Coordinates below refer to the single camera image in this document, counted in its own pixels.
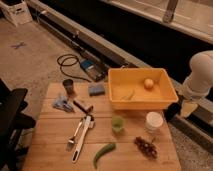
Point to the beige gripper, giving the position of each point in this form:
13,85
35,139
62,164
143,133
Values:
187,108

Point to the blue towel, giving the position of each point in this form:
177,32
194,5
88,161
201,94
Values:
61,103

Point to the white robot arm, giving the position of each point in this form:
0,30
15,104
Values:
198,84

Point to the green plastic cup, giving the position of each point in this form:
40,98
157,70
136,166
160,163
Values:
117,124

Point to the dark metal cup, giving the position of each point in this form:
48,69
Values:
68,85

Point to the orange ball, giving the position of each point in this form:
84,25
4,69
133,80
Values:
148,83

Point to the yellow plastic bin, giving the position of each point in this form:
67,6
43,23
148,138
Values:
127,91

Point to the bunch of dark grapes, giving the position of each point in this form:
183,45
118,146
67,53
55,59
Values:
147,148

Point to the green pepper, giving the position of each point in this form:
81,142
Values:
107,148

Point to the blue power device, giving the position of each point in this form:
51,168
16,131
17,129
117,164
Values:
92,70

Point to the dark small tool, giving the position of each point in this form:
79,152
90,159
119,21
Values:
83,106

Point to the black chair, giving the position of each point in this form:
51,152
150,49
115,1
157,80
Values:
12,122

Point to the blue tape cross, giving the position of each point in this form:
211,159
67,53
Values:
17,46

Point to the white cardboard box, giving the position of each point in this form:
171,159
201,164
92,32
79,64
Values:
17,14

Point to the white handled utensil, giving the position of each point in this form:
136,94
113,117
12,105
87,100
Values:
82,137

